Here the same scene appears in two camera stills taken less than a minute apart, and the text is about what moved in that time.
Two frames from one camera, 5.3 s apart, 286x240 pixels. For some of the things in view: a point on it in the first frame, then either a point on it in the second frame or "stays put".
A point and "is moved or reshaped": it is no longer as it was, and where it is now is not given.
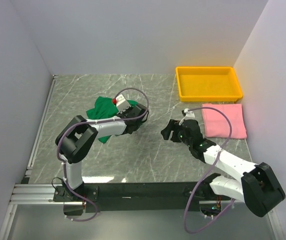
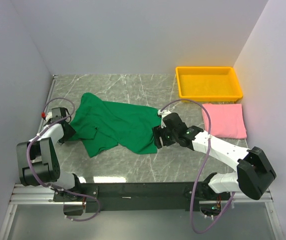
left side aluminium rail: (40, 129) stays put
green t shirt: (105, 107) is moved or reshaped
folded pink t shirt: (216, 126) stays put
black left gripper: (140, 111) → (68, 131)
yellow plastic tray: (207, 84) stays put
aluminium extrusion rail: (30, 194) stays put
